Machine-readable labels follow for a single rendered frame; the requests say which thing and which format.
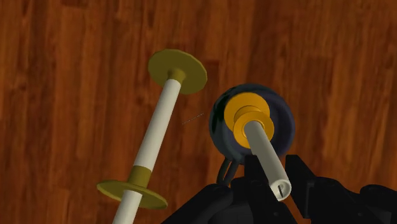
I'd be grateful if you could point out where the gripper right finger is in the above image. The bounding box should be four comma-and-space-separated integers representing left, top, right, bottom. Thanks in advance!
285, 154, 397, 224

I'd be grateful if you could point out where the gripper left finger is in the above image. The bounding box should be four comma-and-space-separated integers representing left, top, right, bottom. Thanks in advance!
161, 154, 298, 224

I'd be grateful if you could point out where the dark round holder with candle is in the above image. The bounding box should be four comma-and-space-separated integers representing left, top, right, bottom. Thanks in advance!
208, 83, 296, 202

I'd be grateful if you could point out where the olive candlestick with white candle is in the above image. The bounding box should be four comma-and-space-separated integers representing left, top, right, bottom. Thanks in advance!
95, 48, 208, 224

